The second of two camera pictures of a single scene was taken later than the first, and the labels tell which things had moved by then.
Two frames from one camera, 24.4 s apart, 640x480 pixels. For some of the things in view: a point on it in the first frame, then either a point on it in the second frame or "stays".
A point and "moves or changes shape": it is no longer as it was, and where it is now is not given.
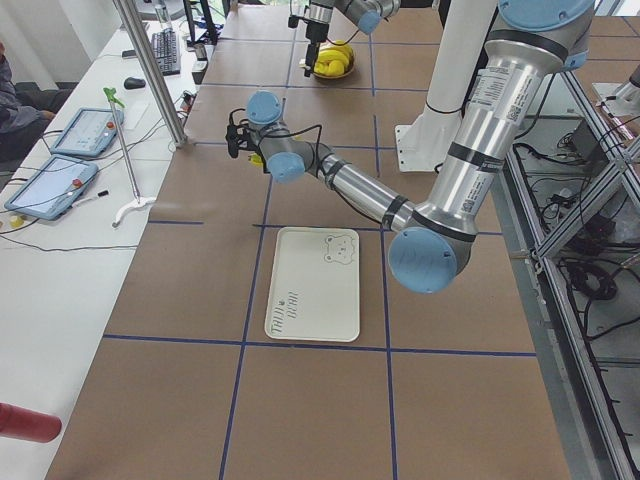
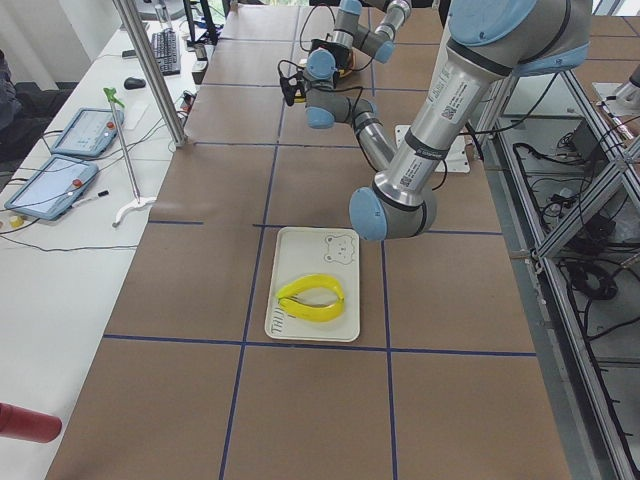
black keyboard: (165, 45) stays
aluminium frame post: (155, 68) stays
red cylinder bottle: (17, 422) stays
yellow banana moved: (333, 67) moves or changes shape
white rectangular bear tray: (312, 289) stays
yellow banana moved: (255, 158) -> (310, 281)
